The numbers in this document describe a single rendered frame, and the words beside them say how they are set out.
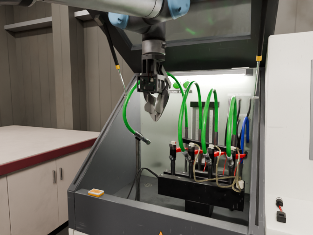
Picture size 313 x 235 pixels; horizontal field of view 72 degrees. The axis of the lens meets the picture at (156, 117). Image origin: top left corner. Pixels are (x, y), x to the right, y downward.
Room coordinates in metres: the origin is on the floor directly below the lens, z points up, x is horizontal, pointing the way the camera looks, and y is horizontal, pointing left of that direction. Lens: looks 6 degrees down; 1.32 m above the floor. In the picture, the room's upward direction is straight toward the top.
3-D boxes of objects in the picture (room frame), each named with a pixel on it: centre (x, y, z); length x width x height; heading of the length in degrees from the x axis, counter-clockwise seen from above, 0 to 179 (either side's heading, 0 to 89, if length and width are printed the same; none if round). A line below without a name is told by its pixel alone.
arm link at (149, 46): (0.71, 0.01, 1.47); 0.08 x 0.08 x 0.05
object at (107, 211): (0.69, 0.03, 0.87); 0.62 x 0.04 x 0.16; 66
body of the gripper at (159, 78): (0.70, 0.01, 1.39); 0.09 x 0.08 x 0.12; 156
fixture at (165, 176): (0.86, -0.18, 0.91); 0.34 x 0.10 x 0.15; 66
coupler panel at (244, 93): (1.05, -0.40, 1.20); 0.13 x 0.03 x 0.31; 66
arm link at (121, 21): (0.62, 0.06, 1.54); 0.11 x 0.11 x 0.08; 48
